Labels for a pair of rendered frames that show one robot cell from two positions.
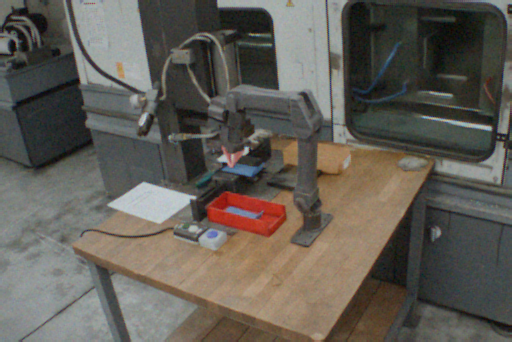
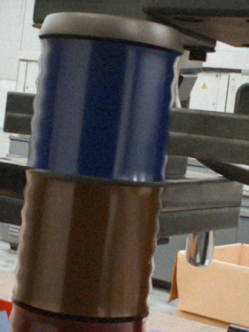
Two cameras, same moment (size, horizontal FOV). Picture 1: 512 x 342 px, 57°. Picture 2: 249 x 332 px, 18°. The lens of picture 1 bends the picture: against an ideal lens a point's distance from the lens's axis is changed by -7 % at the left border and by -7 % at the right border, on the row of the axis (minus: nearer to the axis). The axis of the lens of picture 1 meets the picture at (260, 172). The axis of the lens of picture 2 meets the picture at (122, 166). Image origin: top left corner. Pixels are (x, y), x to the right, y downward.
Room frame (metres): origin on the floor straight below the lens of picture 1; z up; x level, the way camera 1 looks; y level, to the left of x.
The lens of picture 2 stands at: (2.26, 0.07, 1.17)
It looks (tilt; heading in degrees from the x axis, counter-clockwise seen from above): 3 degrees down; 177
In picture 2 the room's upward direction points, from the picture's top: 7 degrees clockwise
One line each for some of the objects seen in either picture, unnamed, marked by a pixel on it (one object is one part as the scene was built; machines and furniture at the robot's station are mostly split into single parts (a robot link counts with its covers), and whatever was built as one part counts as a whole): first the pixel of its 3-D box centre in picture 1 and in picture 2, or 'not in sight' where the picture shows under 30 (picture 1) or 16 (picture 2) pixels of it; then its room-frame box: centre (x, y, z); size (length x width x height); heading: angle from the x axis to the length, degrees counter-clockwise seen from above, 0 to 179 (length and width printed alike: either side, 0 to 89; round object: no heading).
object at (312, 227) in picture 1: (312, 219); not in sight; (1.40, -0.15, 0.94); 0.20 x 0.07 x 0.08; 146
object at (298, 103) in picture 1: (272, 109); not in sight; (1.47, -0.06, 1.31); 0.30 x 0.09 x 0.12; 55
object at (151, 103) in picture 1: (150, 108); not in sight; (1.81, 0.39, 1.25); 0.19 x 0.07 x 0.19; 146
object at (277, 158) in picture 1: (227, 183); not in sight; (1.82, 0.14, 0.88); 0.65 x 0.50 x 0.03; 146
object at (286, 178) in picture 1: (294, 177); not in sight; (1.76, -0.13, 0.91); 0.17 x 0.16 x 0.02; 146
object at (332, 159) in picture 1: (317, 157); not in sight; (1.88, -0.24, 0.93); 0.25 x 0.13 x 0.08; 56
